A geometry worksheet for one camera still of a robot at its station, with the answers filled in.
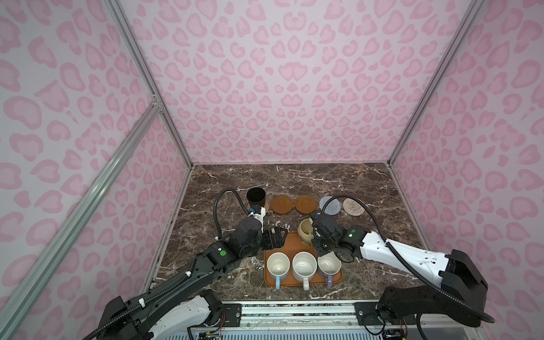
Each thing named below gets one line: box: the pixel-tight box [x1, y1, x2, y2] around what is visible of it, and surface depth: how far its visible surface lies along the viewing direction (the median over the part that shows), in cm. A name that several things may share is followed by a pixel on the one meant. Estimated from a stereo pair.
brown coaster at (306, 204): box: [294, 194, 318, 214], surface depth 105 cm
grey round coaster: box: [318, 195, 342, 217], surface depth 103 cm
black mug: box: [246, 187, 266, 208], surface depth 97 cm
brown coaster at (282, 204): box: [271, 194, 294, 215], surface depth 106 cm
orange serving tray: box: [264, 231, 344, 288], surface depth 81 cm
